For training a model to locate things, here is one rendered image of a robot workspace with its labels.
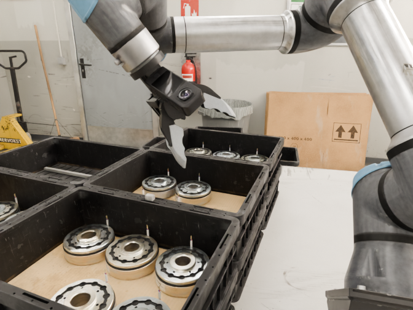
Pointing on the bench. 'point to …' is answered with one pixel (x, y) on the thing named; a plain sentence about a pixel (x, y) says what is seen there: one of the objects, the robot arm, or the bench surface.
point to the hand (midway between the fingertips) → (212, 143)
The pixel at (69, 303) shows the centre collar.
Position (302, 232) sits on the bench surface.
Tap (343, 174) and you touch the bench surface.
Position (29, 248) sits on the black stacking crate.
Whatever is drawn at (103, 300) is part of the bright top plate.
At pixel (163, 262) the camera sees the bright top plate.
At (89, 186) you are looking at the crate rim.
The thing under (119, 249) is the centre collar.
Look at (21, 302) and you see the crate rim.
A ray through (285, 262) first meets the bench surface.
